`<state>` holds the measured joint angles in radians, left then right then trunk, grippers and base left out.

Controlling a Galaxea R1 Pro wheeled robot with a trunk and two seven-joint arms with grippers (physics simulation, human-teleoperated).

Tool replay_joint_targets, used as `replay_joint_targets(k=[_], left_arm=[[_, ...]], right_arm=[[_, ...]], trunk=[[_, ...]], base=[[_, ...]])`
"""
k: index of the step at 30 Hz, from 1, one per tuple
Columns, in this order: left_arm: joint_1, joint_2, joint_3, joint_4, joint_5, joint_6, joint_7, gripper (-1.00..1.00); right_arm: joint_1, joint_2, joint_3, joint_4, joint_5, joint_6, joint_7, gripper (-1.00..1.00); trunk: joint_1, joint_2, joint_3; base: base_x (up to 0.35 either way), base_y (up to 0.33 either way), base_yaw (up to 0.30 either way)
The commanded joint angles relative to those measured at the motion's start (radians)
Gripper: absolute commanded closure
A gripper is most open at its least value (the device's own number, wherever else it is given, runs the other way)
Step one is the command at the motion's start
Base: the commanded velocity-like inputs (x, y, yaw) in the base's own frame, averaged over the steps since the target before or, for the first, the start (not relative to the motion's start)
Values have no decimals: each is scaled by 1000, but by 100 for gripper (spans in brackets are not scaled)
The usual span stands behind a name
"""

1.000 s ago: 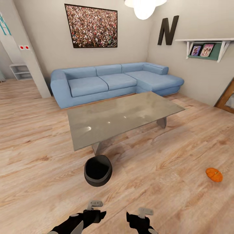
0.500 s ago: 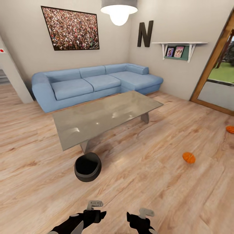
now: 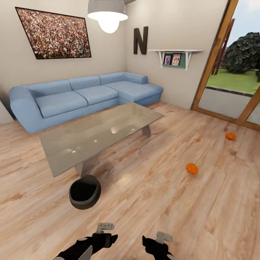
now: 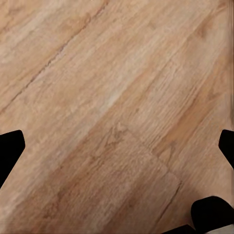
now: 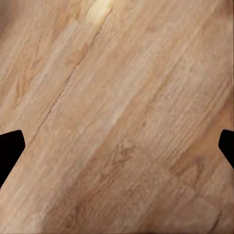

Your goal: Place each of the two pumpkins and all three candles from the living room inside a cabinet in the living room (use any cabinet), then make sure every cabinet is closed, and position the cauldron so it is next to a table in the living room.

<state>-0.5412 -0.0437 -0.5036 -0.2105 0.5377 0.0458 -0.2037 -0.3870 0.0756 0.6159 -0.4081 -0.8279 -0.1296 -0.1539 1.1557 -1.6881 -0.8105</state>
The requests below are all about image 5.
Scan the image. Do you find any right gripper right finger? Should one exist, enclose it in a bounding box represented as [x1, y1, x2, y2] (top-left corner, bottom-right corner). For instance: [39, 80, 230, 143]
[218, 130, 234, 168]

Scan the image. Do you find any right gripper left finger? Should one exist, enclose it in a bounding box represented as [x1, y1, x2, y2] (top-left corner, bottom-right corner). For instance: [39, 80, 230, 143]
[0, 130, 25, 188]

